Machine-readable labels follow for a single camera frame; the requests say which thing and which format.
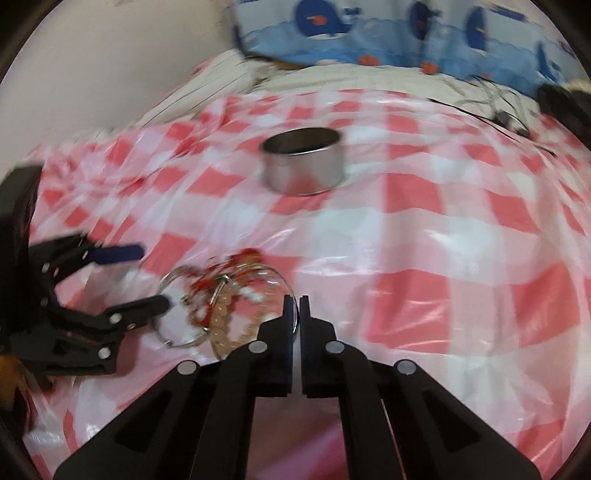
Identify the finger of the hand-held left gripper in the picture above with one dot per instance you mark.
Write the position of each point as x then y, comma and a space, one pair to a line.
115, 254
138, 307

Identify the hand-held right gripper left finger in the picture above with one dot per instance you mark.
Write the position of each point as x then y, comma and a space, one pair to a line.
290, 319

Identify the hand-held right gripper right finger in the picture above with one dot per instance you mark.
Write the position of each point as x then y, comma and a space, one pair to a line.
305, 319

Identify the round metal tin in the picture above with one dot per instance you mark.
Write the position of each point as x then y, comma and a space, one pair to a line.
304, 168

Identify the red white checkered plastic sheet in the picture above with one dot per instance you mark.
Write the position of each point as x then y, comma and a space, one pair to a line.
415, 240

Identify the striped white blanket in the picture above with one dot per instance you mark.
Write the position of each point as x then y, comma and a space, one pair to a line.
351, 78

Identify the black charger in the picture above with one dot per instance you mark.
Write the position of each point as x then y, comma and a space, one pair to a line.
504, 118

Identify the whale print blue cloth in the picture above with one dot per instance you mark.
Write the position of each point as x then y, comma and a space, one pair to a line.
392, 37

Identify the black jacket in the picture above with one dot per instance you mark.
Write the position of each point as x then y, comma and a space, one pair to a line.
565, 106

